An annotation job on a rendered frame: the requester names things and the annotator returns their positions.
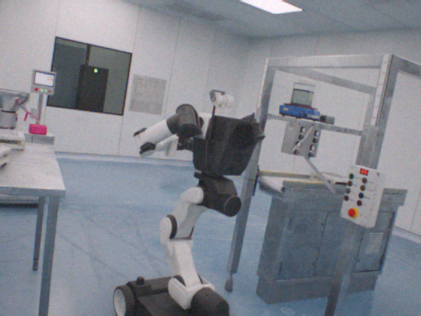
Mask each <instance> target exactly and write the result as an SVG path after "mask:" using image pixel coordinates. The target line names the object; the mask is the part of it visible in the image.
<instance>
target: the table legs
mask: <svg viewBox="0 0 421 316"><path fill-rule="evenodd" d="M44 200H45V196H39V201H38V214H37V220H36V227H35V246H34V253H33V270H34V271H37V270H38V263H39V258H40V251H41V246H40V245H41V233H42V226H43V220H44ZM58 209H59V198H56V197H55V196H49V201H48V208H47V227H46V233H45V240H44V251H43V252H44V258H43V264H42V271H41V289H40V296H39V298H40V302H39V309H38V316H48V313H49V311H48V307H49V300H50V283H51V277H52V270H53V267H52V265H53V253H54V247H55V240H56V236H55V234H56V222H57V216H58Z"/></svg>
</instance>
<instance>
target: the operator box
mask: <svg viewBox="0 0 421 316"><path fill-rule="evenodd" d="M360 168H363V169H367V170H369V171H368V176H367V175H362V174H359V171H360ZM350 173H353V174H354V178H353V179H349V177H348V180H347V181H349V180H351V181H352V182H353V185H352V186H351V187H348V186H347V187H346V189H347V188H350V190H351V191H352V192H350V194H346V192H345V194H344V195H345V196H346V195H348V196H349V200H348V201H347V202H346V201H343V204H342V208H341V214H340V216H341V217H344V218H346V219H348V220H351V221H352V222H354V223H357V224H359V225H361V226H363V227H365V228H372V227H373V228H374V224H375V221H376V218H377V211H378V208H379V204H380V198H381V195H382V191H383V185H384V183H385V179H386V173H385V172H380V171H378V170H374V169H370V168H366V167H363V166H358V165H351V167H350ZM356 177H358V178H356ZM363 177H366V178H367V179H368V181H369V182H367V183H366V184H364V185H365V186H366V188H367V190H365V191H364V192H362V191H361V190H360V186H361V185H362V184H363V183H362V180H360V179H362V178H363ZM372 181H373V183H371V182H372ZM374 182H375V183H374ZM354 185H355V187H354ZM356 185H357V186H356ZM368 189H369V191H368ZM370 189H371V190H372V191H373V192H372V191H371V190H370ZM354 193H355V194H354ZM359 193H363V194H364V198H363V199H360V198H359ZM365 196H366V198H368V199H366V198H365ZM350 199H351V200H350ZM354 200H355V201H354ZM358 200H361V201H362V206H358V205H357V204H356V203H357V201H358ZM364 204H365V205H364ZM354 207H355V208H358V209H359V216H358V217H357V218H352V217H350V216H349V214H348V210H349V209H351V208H354ZM362 215H363V216H362ZM366 217H367V218H366Z"/></svg>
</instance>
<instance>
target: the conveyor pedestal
mask: <svg viewBox="0 0 421 316"><path fill-rule="evenodd" d="M391 207H392V206H391V205H386V206H379V208H378V211H377V218H376V221H375V224H374V228H373V227H372V228H365V227H363V228H362V234H361V238H360V241H359V246H358V251H357V254H356V260H355V263H354V267H353V273H352V276H351V279H350V282H349V286H348V289H347V293H358V292H365V291H366V290H374V288H375V284H376V281H377V279H378V275H381V274H382V272H383V267H384V263H385V260H386V254H387V251H388V247H389V242H390V239H391V235H392V230H393V227H394V223H395V218H396V215H397V211H398V206H396V207H395V210H394V211H391ZM341 208H342V204H323V203H301V206H300V209H295V202H283V201H281V200H279V199H277V198H275V197H273V196H272V197H271V206H270V210H269V214H268V221H267V225H266V229H265V237H264V241H263V245H262V252H261V256H259V264H258V268H257V271H256V274H257V275H258V276H259V280H258V284H257V288H256V294H257V295H258V296H259V297H260V298H261V299H262V300H263V301H264V302H266V303H267V304H268V305H271V304H278V303H285V302H290V301H296V300H303V299H315V298H321V297H328V296H329V292H330V291H331V288H332V282H333V278H334V275H335V269H336V265H337V261H338V255H339V252H340V249H341V245H342V242H343V239H344V232H345V228H346V225H347V219H346V218H344V217H341V216H340V214H341Z"/></svg>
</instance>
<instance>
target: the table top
mask: <svg viewBox="0 0 421 316"><path fill-rule="evenodd" d="M10 157H11V161H10V162H8V163H7V164H6V163H4V164H3V165H1V168H0V194H9V195H24V196H55V197H56V198H65V186H64V183H63V180H62V176H61V172H60V170H59V162H58V159H57V156H56V152H55V149H54V146H53V145H45V144H32V143H24V150H20V149H11V151H10Z"/></svg>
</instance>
